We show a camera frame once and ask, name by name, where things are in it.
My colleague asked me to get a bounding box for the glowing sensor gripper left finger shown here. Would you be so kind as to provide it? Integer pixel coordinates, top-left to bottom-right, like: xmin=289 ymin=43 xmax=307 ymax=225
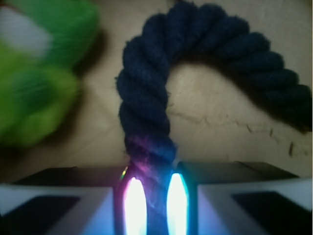
xmin=0 ymin=166 xmax=147 ymax=235

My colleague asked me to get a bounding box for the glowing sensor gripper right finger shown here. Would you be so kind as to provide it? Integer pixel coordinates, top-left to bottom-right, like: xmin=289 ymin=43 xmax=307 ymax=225
xmin=167 ymin=162 xmax=313 ymax=235

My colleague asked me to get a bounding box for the dark blue twisted rope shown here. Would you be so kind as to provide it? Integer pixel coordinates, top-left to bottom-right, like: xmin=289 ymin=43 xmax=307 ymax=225
xmin=114 ymin=2 xmax=313 ymax=235

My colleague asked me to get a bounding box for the brown paper bag tray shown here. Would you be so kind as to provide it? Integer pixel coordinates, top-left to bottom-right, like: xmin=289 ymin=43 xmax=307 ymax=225
xmin=0 ymin=0 xmax=313 ymax=183

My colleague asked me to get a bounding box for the green plush toy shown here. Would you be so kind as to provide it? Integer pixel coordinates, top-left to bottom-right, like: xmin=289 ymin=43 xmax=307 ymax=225
xmin=0 ymin=0 xmax=99 ymax=147

